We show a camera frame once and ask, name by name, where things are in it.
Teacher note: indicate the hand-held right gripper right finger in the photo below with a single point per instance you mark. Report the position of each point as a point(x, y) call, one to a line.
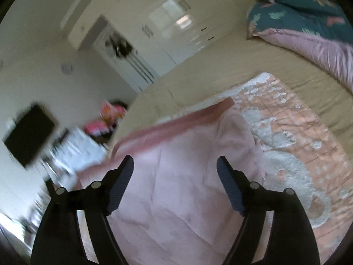
point(230, 187)

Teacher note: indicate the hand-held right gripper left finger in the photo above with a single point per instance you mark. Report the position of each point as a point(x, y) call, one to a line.
point(120, 186)

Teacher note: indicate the light pink padded garment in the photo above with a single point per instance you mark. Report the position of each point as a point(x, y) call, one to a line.
point(179, 171)

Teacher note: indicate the white drawer cabinet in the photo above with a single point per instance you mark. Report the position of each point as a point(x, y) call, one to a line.
point(80, 149)

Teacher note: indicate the pink printed packets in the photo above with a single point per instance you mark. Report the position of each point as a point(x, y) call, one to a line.
point(107, 118)

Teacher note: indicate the orange and white printed blanket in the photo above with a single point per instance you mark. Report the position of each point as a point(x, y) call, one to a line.
point(292, 132)

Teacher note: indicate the bed with tan sheet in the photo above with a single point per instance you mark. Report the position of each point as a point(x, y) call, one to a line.
point(215, 66)

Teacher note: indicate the white door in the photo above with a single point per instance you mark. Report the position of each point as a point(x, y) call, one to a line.
point(126, 63)

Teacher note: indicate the white glossy wardrobe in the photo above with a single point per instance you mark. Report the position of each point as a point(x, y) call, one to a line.
point(171, 19)

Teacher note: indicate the teal and pink quilt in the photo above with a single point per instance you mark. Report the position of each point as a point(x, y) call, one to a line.
point(300, 11)

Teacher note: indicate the black wall television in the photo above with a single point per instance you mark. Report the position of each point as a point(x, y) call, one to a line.
point(30, 135)

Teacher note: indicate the round wall clock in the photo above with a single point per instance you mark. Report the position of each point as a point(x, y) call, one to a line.
point(66, 69)

